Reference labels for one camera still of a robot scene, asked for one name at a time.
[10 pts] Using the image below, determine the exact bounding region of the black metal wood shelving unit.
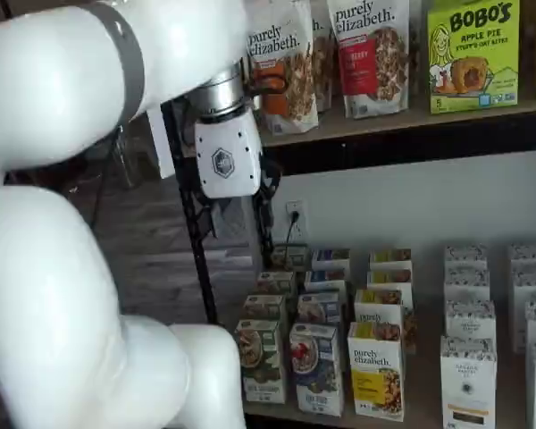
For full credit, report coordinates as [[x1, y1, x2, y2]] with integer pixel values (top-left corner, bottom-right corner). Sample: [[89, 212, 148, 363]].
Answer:
[[160, 0, 536, 429]]

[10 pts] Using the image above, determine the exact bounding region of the yellow purely elizabeth oatmeal box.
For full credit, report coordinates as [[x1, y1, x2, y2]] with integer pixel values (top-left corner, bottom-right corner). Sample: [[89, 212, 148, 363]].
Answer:
[[369, 248, 413, 273], [353, 288, 417, 355], [347, 321, 406, 422], [366, 269, 415, 309]]

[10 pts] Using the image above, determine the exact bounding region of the black power plug cord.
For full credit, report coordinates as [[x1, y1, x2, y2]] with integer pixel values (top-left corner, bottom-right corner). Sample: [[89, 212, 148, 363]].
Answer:
[[285, 209, 301, 269]]

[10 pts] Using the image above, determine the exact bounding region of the green apple cinnamon oatmeal box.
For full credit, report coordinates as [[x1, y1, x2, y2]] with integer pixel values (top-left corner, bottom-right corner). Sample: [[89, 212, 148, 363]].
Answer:
[[271, 243, 308, 273], [241, 293, 294, 324], [255, 270, 298, 299], [234, 319, 289, 403]]

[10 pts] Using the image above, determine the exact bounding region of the purely elizabeth granola bag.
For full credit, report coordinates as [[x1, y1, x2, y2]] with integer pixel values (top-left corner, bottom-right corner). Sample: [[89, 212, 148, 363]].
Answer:
[[310, 0, 339, 113]]

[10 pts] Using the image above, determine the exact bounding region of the green Bobo's apple pie box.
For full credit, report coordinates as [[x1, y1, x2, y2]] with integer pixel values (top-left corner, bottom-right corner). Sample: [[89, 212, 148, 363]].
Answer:
[[427, 0, 521, 114]]

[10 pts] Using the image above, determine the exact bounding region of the white wall outlet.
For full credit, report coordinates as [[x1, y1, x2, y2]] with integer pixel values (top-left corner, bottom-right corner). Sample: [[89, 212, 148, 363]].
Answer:
[[286, 200, 308, 245]]

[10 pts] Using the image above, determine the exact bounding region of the orange label granola bag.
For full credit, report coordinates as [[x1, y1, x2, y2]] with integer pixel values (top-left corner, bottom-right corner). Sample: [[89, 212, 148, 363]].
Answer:
[[243, 0, 319, 135]]

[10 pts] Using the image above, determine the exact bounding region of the white door panel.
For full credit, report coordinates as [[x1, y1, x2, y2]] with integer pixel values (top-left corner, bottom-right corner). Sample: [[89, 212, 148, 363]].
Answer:
[[145, 105, 176, 180]]

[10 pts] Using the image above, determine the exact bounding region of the red label granola bag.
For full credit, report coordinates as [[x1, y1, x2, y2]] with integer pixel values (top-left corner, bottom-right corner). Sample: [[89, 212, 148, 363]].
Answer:
[[326, 0, 411, 120]]

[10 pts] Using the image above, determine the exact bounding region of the blue Flax Plus oatmeal box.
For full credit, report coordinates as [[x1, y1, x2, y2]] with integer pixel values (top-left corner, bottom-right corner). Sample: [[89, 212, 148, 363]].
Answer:
[[297, 290, 348, 372], [311, 248, 352, 273], [289, 322, 344, 417], [303, 269, 352, 296]]

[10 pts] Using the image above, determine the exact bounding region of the dark brown armchair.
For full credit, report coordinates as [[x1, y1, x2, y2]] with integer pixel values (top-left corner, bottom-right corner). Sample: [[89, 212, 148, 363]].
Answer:
[[2, 151, 90, 198]]

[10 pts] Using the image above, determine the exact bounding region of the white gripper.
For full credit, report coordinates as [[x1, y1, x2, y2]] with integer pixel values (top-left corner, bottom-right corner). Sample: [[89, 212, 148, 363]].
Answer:
[[190, 109, 283, 242]]

